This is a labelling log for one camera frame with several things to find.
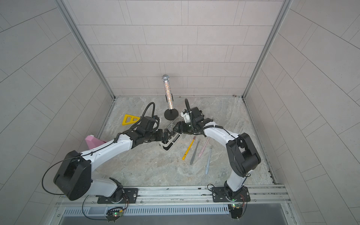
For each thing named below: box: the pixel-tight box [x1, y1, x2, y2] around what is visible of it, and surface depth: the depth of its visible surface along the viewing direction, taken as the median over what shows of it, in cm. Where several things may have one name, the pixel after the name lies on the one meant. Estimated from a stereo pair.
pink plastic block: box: [84, 135, 107, 150], surface depth 74 cm
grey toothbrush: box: [186, 135, 201, 166], surface depth 90 cm
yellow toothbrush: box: [181, 135, 196, 161], surface depth 90 cm
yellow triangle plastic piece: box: [121, 113, 141, 126], surface depth 103 cm
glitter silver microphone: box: [161, 74, 173, 110], surface depth 90 cm
